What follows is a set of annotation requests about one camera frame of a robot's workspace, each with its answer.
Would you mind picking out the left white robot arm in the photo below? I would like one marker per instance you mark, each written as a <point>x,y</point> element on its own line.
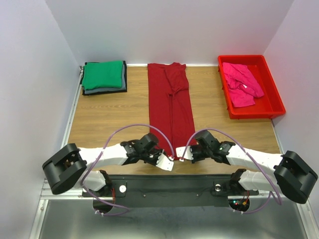
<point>66,168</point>

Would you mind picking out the red plastic bin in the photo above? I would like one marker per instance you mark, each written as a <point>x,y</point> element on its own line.
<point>267,107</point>

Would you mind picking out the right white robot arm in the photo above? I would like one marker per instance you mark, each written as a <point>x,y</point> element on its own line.
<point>284,174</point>

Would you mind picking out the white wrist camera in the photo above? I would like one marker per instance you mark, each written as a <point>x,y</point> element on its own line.
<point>165,163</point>
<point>184,153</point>

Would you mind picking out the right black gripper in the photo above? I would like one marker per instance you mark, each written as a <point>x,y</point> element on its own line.
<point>195,153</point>

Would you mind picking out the folded green t shirt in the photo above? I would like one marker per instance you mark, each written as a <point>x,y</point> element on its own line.
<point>103,75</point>

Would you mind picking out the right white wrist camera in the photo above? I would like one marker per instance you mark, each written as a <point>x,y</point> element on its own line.
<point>184,153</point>

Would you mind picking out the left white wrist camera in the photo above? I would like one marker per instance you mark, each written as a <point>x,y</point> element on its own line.
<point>165,163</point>

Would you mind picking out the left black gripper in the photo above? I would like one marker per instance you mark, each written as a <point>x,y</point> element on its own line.
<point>154,154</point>

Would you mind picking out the aluminium rail frame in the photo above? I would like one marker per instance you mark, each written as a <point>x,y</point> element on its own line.
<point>96,117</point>

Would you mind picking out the dark red t shirt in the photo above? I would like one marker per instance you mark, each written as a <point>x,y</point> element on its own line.
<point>170,105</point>

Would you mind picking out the pink t shirt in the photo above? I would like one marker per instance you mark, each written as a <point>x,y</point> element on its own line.
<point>242,86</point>

